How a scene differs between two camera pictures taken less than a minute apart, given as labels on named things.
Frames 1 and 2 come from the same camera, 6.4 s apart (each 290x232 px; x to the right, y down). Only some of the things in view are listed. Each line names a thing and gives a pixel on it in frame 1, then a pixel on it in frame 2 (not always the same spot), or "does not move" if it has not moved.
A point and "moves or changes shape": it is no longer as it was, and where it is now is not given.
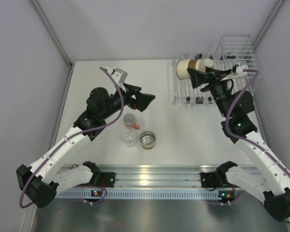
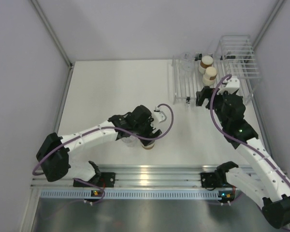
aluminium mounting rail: (154, 175) does not move
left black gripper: (142, 100) -> (151, 128)
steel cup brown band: (182, 65) moves or changes shape
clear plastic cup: (129, 136) does not move
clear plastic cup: (187, 55) does not move
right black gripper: (198, 78) -> (205, 93)
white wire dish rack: (235, 50) does not move
